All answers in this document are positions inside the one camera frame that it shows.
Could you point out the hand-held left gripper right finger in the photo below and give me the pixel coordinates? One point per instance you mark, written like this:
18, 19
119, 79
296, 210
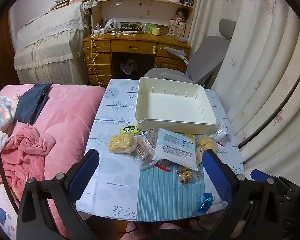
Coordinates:
216, 175

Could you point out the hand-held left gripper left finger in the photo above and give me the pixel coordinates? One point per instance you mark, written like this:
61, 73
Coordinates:
86, 172

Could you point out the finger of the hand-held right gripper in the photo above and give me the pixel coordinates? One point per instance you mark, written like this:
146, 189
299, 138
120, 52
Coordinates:
258, 173

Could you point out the small blue candy packet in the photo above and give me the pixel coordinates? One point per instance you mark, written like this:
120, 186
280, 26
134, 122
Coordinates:
205, 202

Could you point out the clear nut mix packet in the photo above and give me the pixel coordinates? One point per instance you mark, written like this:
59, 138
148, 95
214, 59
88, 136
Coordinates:
185, 176

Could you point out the small yellow rice crisp packet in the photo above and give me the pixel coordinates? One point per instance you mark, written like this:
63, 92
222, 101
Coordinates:
205, 142

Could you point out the clear white snack packet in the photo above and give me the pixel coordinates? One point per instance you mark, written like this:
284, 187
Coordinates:
222, 132

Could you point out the large yellow rice crisp packet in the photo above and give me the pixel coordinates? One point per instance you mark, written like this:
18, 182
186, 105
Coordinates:
121, 142

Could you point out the large light blue packet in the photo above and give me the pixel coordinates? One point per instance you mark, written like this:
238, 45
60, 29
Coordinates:
175, 150

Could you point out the green snack packet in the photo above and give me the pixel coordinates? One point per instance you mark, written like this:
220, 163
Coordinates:
128, 129

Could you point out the tan wafer bar packet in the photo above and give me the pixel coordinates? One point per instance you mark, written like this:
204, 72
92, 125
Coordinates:
143, 151

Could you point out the white plastic bin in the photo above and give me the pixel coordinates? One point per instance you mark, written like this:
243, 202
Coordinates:
175, 105

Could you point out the pink quilt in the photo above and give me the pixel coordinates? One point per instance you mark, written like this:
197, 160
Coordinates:
70, 120

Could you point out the pink towel garment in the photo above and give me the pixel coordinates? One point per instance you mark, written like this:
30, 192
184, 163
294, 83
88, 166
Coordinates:
22, 150

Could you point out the person's legs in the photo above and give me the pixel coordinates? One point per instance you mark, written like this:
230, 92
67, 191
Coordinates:
165, 228

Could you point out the dark blue pants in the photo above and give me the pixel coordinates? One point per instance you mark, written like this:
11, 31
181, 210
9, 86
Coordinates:
31, 102

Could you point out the white pillow blue print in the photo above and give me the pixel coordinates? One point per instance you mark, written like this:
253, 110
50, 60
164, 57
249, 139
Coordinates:
5, 212

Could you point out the floral blanket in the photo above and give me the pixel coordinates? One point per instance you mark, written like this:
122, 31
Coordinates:
2, 112

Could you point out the cream leaf print curtain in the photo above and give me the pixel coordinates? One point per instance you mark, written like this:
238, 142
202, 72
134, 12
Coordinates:
260, 67

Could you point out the trash bag under desk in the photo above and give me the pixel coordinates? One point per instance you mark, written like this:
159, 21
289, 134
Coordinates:
128, 66

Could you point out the grey office chair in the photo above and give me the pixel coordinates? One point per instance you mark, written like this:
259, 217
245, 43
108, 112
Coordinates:
207, 60

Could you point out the wooden desk with drawers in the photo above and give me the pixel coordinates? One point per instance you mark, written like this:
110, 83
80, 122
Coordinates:
130, 46

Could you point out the white lace cover cloth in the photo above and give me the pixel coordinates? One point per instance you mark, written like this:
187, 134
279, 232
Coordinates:
50, 37

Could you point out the grey felt object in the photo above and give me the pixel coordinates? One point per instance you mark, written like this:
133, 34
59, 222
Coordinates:
182, 39

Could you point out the white power strip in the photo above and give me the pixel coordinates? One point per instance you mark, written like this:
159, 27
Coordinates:
99, 32

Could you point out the brown wooden door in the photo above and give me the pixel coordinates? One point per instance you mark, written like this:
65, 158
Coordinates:
2, 55

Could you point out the patterned storage box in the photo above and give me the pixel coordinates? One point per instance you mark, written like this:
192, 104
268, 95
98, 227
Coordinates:
177, 31

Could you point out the white plastic bag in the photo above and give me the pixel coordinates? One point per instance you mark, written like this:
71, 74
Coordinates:
110, 24

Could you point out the dark green box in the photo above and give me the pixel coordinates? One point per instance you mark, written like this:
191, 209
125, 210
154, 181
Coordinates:
130, 27

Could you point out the light green packet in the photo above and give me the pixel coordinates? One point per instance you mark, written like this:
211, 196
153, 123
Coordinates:
150, 27

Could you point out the brown haired doll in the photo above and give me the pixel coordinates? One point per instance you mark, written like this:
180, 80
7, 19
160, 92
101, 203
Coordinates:
181, 15

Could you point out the floral cloth bag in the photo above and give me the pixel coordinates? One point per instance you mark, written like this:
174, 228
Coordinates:
89, 5

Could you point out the stack of books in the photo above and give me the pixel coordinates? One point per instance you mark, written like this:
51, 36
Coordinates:
65, 3

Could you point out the wooden bookshelf hutch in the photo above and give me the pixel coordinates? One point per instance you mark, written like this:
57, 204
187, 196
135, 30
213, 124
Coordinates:
145, 10

